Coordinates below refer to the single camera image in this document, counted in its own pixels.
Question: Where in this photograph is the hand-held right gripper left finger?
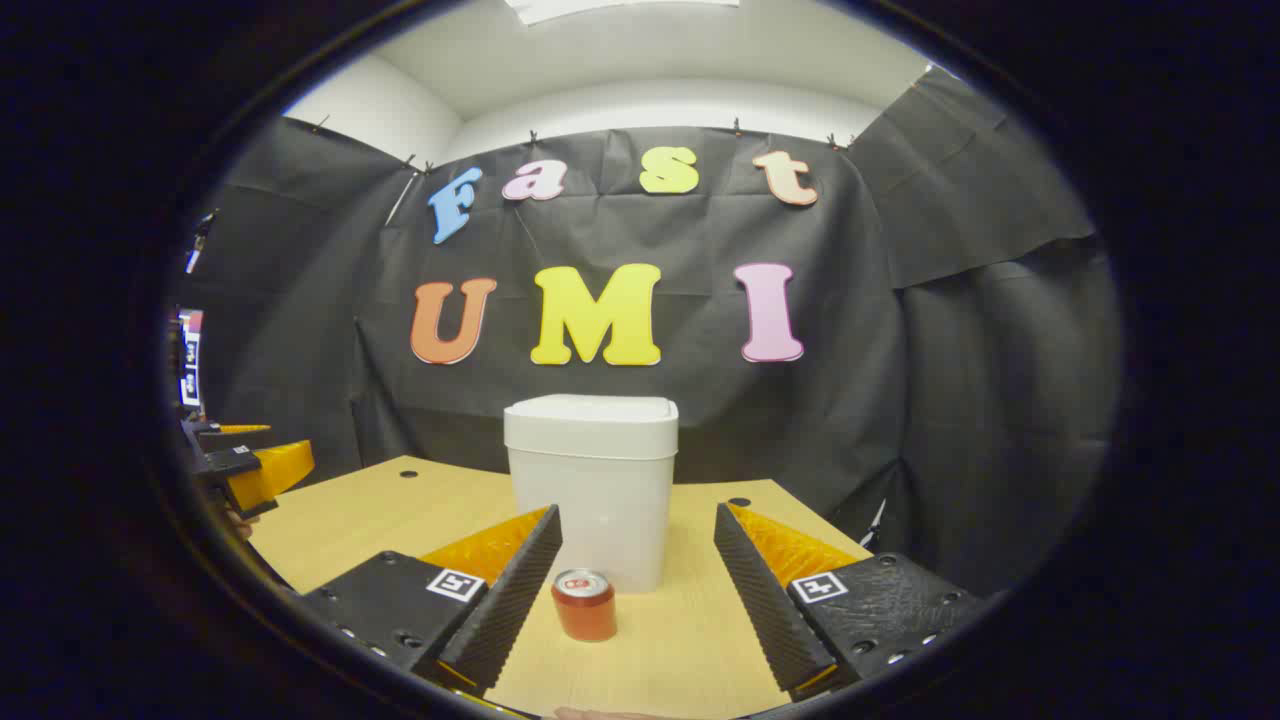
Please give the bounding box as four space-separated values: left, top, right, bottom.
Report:
300 503 563 701

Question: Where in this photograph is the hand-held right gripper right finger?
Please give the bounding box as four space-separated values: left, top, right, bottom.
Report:
713 502 986 703

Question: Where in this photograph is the red pop can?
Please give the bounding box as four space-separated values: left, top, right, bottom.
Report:
551 569 617 643

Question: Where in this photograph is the white desktop garbage bin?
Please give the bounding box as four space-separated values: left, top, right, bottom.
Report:
503 393 680 595

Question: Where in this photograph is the wooden desktop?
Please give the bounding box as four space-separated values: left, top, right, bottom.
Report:
248 456 876 720

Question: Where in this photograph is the computer monitor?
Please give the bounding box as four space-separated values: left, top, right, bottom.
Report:
178 308 207 411

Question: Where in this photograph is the black backdrop cloth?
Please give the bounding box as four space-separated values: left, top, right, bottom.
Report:
170 65 1121 601

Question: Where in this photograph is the ceiling light panel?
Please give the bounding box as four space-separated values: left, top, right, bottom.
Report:
505 0 741 26

